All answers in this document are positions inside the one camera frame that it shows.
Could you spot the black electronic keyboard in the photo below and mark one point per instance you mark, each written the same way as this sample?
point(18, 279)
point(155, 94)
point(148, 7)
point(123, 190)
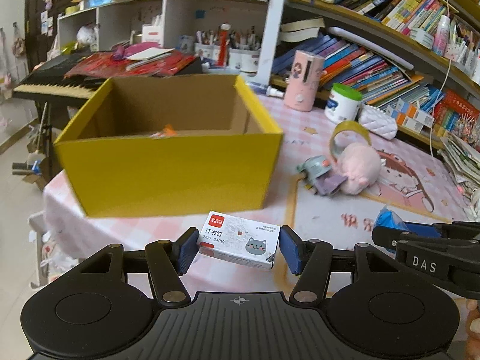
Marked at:
point(50, 83)

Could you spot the red hanging ornament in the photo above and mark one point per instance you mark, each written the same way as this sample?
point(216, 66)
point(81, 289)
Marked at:
point(223, 35)

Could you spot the red patterned cloth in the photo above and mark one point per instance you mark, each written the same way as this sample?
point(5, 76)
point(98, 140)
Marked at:
point(102, 65)

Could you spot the orange item in box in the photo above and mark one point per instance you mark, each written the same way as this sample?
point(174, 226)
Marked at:
point(166, 132)

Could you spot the blue plastic item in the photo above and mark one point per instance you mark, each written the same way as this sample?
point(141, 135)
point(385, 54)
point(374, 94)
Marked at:
point(389, 219)

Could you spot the pink checked tablecloth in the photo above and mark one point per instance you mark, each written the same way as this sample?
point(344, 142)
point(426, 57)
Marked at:
point(340, 220)

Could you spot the white pen cup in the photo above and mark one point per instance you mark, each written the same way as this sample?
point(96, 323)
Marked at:
point(250, 60)

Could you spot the white notebook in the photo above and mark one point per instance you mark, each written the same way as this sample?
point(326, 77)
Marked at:
point(149, 53)

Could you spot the stack of newspapers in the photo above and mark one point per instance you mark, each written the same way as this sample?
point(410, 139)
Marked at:
point(462, 161)

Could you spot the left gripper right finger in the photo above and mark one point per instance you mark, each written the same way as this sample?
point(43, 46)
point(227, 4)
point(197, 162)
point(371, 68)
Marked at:
point(311, 262)

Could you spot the yellow cardboard box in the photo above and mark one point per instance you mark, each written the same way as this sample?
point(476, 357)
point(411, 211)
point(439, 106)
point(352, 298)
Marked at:
point(222, 157)

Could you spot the white quilted pouch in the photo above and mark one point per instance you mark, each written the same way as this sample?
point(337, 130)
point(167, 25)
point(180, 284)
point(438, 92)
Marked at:
point(377, 122)

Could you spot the white cubby shelf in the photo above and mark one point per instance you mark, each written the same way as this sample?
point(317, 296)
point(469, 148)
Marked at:
point(116, 21)

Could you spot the yellow tape roll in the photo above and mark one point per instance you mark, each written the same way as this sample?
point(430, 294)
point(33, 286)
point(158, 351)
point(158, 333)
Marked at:
point(345, 133)

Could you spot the pink plush toy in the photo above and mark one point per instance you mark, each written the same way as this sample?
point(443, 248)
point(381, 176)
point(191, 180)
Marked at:
point(361, 165)

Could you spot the white staples box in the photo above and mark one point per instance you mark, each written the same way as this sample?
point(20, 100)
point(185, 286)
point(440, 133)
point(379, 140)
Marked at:
point(237, 240)

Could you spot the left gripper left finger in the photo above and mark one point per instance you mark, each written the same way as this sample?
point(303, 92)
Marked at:
point(167, 261)

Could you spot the teal toy with purple cloth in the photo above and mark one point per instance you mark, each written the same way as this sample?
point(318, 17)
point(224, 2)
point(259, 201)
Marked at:
point(319, 176)

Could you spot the white jar green lid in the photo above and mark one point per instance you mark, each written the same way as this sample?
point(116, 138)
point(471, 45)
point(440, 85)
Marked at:
point(343, 103)

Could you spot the pink cylindrical humidifier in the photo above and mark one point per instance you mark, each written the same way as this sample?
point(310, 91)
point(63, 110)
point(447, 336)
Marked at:
point(304, 79)

